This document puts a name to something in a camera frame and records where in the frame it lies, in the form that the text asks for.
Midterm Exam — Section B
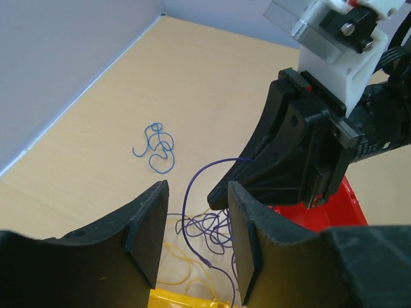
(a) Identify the yellow plastic bin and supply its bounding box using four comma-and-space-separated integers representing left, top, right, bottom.
148, 289, 231, 308

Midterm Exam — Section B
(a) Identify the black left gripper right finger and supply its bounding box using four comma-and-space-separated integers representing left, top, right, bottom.
228, 182, 410, 307

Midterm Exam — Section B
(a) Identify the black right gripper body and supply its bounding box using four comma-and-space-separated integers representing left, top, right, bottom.
277, 47, 411, 209

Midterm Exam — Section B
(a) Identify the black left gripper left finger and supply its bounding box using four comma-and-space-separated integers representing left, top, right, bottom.
1, 180, 169, 307

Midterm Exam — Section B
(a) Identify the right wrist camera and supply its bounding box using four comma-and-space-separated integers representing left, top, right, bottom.
264, 1, 404, 116

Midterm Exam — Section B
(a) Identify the purple wire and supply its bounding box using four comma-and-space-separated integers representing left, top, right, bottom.
175, 157, 254, 308

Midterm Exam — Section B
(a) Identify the yellow wire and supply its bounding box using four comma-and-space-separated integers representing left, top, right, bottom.
157, 208, 232, 305

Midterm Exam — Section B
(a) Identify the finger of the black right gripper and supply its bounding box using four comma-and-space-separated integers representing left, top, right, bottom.
207, 80, 317, 210

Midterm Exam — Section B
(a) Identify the red plastic bin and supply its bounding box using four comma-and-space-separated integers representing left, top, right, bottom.
270, 177, 368, 232

